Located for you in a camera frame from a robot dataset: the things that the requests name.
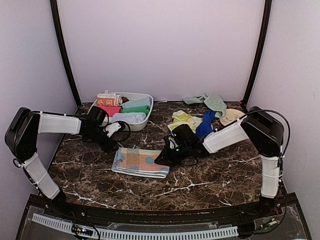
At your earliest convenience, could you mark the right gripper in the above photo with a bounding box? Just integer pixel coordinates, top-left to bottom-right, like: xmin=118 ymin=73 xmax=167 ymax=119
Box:
xmin=155 ymin=143 xmax=191 ymax=167

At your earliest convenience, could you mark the orange bunny towel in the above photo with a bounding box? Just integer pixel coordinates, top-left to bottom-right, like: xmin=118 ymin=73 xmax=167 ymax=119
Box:
xmin=96 ymin=92 xmax=123 ymax=107

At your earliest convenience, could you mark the blue polka dot towel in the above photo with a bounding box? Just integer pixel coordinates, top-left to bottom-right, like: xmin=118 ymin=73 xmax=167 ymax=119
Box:
xmin=111 ymin=147 xmax=170 ymax=179

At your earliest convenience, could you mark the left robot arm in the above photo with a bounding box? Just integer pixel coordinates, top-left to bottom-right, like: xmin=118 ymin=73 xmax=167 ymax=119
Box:
xmin=4 ymin=107 xmax=125 ymax=200

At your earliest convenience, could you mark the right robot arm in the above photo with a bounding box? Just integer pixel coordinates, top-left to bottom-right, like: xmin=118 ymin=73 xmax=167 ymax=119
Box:
xmin=154 ymin=106 xmax=289 ymax=217

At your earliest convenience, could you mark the pink rolled towel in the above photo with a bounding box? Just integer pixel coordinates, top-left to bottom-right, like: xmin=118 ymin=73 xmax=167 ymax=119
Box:
xmin=98 ymin=106 xmax=122 ymax=117

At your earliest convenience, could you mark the green patterned small towel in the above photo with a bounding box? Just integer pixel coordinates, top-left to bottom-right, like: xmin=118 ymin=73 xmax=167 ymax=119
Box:
xmin=167 ymin=110 xmax=203 ymax=133

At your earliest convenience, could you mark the dark blue object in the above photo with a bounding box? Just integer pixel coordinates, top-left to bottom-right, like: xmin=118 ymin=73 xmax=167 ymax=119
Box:
xmin=195 ymin=110 xmax=216 ymax=139

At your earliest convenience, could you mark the light blue rolled towel front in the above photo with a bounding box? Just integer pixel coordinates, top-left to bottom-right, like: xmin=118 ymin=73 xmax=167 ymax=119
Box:
xmin=112 ymin=113 xmax=147 ymax=124

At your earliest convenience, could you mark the light blue rolled towel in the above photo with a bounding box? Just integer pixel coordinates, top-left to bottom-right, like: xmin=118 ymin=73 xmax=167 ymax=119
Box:
xmin=112 ymin=113 xmax=147 ymax=124
xmin=122 ymin=97 xmax=152 ymax=109

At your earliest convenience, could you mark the brown rolled towel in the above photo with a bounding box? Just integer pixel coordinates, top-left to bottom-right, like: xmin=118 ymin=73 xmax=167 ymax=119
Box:
xmin=121 ymin=97 xmax=130 ymax=103

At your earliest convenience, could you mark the white plastic basin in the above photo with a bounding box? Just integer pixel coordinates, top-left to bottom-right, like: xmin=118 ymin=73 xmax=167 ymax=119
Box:
xmin=91 ymin=90 xmax=154 ymax=132

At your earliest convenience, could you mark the green rolled towel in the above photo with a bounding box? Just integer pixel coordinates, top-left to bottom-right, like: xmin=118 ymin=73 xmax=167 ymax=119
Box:
xmin=121 ymin=105 xmax=150 ymax=115

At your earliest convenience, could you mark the light blue rolled towel back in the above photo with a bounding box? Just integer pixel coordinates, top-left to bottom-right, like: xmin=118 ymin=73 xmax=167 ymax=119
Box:
xmin=122 ymin=97 xmax=152 ymax=109

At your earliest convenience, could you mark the grey green crumpled towel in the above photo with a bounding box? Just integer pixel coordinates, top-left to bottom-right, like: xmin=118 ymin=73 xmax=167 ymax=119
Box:
xmin=182 ymin=94 xmax=227 ymax=118

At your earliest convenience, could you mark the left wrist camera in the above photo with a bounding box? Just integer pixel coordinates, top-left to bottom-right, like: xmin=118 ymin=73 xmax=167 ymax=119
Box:
xmin=104 ymin=121 xmax=126 ymax=138

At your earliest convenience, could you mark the white slotted cable duct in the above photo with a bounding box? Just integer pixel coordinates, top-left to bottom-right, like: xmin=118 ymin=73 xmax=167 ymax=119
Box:
xmin=31 ymin=213 xmax=239 ymax=240

